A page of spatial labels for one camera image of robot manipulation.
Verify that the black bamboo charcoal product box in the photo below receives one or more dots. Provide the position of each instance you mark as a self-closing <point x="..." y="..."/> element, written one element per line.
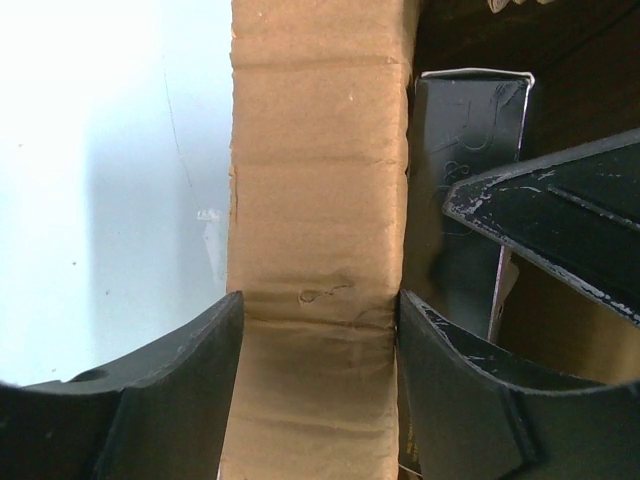
<point x="464" y="122"/>

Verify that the brown cardboard express box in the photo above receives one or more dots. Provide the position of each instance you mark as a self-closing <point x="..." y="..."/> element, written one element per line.
<point x="318" y="216"/>

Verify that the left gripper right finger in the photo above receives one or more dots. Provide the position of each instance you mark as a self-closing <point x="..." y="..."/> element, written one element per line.
<point x="480" y="412"/>

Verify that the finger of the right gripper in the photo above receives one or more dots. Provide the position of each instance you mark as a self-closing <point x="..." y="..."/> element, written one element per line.
<point x="573" y="213"/>

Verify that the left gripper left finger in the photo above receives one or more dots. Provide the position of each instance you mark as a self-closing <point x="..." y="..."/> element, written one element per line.
<point x="159" y="412"/>

